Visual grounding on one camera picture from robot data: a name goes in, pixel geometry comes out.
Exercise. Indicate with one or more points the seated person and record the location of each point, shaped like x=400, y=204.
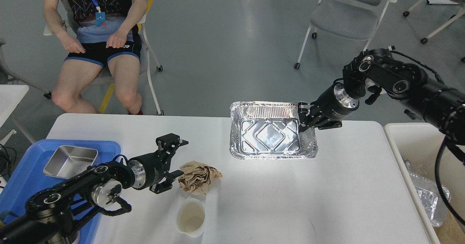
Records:
x=97, y=34

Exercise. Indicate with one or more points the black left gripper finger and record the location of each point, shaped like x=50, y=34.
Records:
x=168, y=145
x=164, y=182

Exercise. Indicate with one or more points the stainless steel tray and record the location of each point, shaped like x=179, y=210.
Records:
x=68, y=161

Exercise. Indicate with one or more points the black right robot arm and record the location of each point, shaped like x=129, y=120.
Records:
x=376, y=71

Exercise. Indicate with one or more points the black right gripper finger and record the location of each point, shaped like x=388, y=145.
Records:
x=306, y=117
x=330, y=125

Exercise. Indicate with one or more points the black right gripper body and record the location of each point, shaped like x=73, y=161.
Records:
x=334, y=104

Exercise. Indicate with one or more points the crumpled brown paper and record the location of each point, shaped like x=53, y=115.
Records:
x=197, y=177

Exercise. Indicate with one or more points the white plastic cup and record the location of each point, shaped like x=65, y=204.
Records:
x=191, y=217

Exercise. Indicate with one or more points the foil tray in bin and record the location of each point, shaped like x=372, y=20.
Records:
x=430, y=198

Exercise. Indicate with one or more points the white plastic bin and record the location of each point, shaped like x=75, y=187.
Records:
x=419, y=143

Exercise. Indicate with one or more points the grey chair far left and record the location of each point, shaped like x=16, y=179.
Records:
x=8, y=76

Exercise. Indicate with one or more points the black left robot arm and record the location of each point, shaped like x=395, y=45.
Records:
x=56, y=215

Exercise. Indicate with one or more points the aluminium foil tray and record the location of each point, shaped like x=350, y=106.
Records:
x=269, y=131

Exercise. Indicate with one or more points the blue plastic tray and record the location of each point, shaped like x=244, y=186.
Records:
x=28, y=177

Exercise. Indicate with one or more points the grey chair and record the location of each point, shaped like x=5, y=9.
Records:
x=8, y=76
x=344, y=20

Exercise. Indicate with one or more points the white chair under person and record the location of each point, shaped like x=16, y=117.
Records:
x=105, y=77

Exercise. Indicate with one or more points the white side table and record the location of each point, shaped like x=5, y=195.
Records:
x=10, y=96

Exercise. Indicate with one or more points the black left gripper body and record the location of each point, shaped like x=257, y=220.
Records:
x=145, y=168

